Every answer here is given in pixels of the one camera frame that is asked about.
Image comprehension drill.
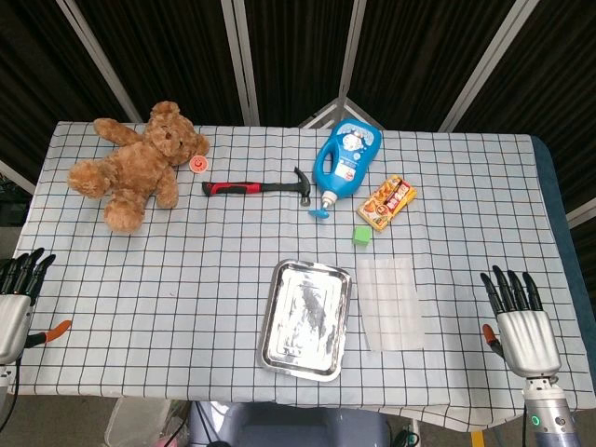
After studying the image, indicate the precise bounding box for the brown teddy bear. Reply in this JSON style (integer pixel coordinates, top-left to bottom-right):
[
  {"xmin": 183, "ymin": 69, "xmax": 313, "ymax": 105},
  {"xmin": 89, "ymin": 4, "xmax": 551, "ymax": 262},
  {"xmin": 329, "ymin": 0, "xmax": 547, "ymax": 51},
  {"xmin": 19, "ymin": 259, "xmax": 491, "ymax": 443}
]
[{"xmin": 67, "ymin": 100, "xmax": 211, "ymax": 235}]

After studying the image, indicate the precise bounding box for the black cable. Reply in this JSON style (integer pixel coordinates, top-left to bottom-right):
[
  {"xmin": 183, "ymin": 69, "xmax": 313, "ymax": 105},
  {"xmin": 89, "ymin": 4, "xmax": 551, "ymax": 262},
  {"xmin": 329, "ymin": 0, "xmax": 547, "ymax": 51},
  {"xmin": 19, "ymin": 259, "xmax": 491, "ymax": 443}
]
[{"xmin": 0, "ymin": 353, "xmax": 23, "ymax": 429}]

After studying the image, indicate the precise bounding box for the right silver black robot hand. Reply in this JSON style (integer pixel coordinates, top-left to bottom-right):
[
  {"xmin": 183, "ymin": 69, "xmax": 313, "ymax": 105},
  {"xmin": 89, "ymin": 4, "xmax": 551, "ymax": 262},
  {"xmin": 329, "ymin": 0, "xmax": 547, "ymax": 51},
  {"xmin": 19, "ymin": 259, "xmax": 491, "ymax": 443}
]
[{"xmin": 480, "ymin": 264, "xmax": 562, "ymax": 377}]

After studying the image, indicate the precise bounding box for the folding screen partition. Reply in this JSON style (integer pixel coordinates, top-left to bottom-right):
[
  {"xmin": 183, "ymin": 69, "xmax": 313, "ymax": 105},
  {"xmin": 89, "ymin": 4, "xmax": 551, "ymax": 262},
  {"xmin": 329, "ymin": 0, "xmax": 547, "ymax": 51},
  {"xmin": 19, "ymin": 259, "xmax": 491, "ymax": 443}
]
[{"xmin": 0, "ymin": 0, "xmax": 596, "ymax": 229}]

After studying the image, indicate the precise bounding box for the clear plastic bin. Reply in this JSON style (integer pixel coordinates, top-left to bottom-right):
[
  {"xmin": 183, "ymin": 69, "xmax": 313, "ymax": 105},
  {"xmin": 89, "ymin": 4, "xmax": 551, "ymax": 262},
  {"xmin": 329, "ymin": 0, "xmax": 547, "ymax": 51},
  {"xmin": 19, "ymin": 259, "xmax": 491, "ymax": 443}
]
[{"xmin": 103, "ymin": 396, "xmax": 172, "ymax": 447}]

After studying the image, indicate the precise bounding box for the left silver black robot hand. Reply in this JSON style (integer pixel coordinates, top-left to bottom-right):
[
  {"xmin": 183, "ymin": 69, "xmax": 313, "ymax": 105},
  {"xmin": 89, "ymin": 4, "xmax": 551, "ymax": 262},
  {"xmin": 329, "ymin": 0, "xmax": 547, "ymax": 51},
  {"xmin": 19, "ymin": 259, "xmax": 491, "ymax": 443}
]
[{"xmin": 0, "ymin": 247, "xmax": 73, "ymax": 365}]

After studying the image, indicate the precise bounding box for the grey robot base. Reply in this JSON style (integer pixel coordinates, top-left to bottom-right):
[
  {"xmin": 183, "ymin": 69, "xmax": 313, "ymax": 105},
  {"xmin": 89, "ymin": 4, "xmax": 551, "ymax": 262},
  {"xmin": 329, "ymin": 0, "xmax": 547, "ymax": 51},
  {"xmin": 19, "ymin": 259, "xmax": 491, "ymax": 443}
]
[{"xmin": 186, "ymin": 400, "xmax": 391, "ymax": 447}]

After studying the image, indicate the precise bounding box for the yellow food package box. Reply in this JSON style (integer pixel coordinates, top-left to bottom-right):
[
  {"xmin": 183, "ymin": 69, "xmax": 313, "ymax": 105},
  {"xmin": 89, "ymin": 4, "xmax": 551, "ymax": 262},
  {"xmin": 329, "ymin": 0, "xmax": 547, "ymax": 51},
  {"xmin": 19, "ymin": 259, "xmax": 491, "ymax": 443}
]
[{"xmin": 356, "ymin": 174, "xmax": 418, "ymax": 235}]

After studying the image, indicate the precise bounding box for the blue detergent bottle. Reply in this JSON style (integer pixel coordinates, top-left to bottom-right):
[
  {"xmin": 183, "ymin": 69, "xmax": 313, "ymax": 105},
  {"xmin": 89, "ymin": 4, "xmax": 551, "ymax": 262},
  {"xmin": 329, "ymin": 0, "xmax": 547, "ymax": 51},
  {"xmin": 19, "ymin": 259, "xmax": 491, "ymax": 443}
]
[{"xmin": 307, "ymin": 116, "xmax": 384, "ymax": 222}]

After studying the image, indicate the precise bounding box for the checkered white tablecloth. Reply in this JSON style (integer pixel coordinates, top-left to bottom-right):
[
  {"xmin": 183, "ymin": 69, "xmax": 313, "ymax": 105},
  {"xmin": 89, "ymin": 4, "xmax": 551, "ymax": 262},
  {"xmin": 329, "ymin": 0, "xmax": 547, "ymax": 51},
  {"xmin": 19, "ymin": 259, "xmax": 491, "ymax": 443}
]
[{"xmin": 6, "ymin": 120, "xmax": 596, "ymax": 434}]

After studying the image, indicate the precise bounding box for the red black claw hammer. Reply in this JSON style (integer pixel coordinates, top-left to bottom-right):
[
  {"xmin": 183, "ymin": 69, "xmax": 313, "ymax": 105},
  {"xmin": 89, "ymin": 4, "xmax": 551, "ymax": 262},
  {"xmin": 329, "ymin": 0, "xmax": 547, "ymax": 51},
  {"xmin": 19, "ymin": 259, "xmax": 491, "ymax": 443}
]
[{"xmin": 201, "ymin": 166, "xmax": 313, "ymax": 208}]

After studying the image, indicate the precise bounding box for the clear plastic bag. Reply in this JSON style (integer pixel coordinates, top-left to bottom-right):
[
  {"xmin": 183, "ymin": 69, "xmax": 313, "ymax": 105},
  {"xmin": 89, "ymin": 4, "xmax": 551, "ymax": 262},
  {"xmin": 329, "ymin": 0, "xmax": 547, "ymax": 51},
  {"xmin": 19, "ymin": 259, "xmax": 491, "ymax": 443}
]
[{"xmin": 356, "ymin": 254, "xmax": 427, "ymax": 352}]

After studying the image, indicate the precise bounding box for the silver metal tray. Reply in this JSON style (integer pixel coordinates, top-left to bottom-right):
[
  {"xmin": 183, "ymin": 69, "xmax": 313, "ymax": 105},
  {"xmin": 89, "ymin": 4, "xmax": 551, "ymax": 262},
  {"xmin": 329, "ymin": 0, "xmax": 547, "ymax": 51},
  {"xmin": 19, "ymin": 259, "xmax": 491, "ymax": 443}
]
[{"xmin": 255, "ymin": 258, "xmax": 353, "ymax": 384}]

